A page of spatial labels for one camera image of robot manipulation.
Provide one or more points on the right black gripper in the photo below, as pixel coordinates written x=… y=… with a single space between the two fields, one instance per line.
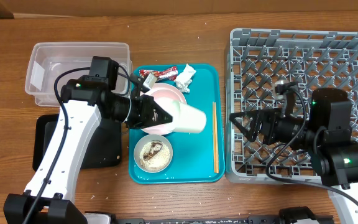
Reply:
x=268 y=116

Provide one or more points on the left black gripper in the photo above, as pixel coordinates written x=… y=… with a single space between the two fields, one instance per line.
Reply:
x=147 y=102

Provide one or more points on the white paper cup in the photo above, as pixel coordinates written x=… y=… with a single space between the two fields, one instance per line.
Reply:
x=185 y=118

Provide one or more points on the white napkin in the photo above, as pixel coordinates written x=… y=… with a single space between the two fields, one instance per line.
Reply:
x=184 y=79

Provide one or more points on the grey bowl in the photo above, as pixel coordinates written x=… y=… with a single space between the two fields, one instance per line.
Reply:
x=143 y=141

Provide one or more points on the rice and food scraps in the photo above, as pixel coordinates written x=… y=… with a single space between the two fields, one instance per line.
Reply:
x=155 y=156

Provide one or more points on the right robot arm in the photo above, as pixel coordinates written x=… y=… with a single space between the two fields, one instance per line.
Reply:
x=323 y=130

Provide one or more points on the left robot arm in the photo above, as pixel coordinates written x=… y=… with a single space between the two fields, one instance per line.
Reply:
x=84 y=102

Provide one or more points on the grey dishwasher rack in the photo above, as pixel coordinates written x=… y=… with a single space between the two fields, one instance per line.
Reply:
x=255 y=60

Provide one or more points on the black waste tray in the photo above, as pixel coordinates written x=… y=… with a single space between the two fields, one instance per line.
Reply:
x=104 y=149

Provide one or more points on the pink plate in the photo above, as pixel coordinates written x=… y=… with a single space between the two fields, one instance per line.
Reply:
x=162 y=92

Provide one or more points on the wooden chopstick left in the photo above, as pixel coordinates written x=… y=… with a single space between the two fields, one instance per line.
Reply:
x=215 y=151

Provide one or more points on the wooden chopstick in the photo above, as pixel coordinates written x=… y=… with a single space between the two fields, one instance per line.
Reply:
x=217 y=140
x=215 y=151

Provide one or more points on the red snack wrapper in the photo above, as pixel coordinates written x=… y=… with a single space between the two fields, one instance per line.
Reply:
x=167 y=74

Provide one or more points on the wooden chopstick right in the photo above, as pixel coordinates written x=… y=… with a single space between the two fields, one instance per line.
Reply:
x=217 y=140

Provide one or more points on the teal plastic tray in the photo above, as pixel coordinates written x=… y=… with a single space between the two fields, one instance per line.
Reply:
x=193 y=159

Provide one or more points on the clear plastic bin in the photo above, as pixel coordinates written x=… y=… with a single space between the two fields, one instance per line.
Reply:
x=50 y=59

